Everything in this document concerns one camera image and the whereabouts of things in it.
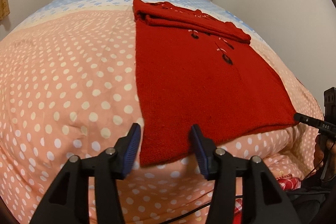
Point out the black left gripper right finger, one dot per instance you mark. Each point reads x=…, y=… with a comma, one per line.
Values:
x=218, y=165

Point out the beige side window curtain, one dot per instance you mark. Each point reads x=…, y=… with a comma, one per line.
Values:
x=4, y=9

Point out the red knitted embroidered sweater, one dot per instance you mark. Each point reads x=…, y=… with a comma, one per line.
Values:
x=191, y=68

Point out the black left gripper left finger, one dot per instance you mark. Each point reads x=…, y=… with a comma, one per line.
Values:
x=66, y=199

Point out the red white checkered cloth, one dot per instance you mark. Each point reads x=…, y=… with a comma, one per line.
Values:
x=264, y=201

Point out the polka dot bedspread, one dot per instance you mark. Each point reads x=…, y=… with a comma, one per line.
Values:
x=68, y=87

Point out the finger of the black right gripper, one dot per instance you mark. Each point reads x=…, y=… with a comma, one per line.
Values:
x=316, y=123

